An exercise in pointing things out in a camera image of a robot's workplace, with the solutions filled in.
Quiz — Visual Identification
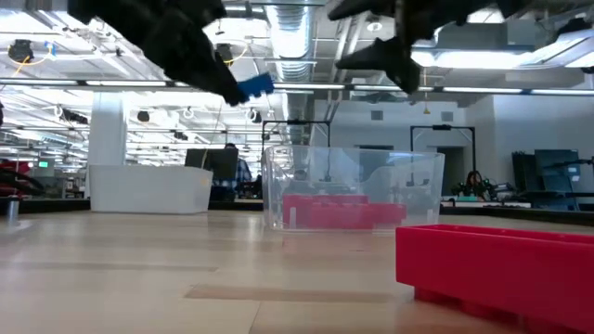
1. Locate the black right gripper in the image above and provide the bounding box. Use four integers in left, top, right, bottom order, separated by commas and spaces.
327, 0, 498, 94

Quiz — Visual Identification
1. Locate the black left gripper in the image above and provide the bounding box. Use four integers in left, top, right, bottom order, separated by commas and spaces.
67, 0, 251, 107

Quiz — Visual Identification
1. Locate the blue toy block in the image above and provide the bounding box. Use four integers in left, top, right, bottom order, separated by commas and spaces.
237, 72, 276, 99

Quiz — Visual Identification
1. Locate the red toy block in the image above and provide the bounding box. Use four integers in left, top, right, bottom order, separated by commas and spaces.
394, 224, 594, 334
305, 194, 372, 231

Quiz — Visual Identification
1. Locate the black monitor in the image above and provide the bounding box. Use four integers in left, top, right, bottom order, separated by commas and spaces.
184, 148, 240, 182

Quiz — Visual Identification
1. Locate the ceiling light panel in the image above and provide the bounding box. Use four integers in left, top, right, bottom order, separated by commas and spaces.
410, 48, 549, 71

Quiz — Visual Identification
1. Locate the person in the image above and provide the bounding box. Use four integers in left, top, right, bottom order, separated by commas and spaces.
211, 142, 254, 199

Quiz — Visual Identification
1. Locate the white pillar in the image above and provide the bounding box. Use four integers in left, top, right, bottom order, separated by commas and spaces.
86, 91, 127, 168

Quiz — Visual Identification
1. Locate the white plastic bin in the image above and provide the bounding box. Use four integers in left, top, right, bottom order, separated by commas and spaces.
88, 164, 214, 215

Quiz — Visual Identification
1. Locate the clear plastic bin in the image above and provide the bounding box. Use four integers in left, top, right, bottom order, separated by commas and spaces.
260, 145, 446, 233

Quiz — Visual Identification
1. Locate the dark cabinet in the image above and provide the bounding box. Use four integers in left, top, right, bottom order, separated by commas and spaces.
510, 148, 594, 212

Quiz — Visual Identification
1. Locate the silver ventilation duct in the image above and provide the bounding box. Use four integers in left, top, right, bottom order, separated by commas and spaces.
264, 0, 321, 145

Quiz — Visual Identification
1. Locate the black background rig frame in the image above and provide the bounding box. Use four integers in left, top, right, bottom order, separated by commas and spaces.
409, 123, 477, 186
261, 119, 332, 185

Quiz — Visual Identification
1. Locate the silver metal post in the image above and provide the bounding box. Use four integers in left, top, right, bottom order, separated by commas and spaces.
5, 194, 20, 224

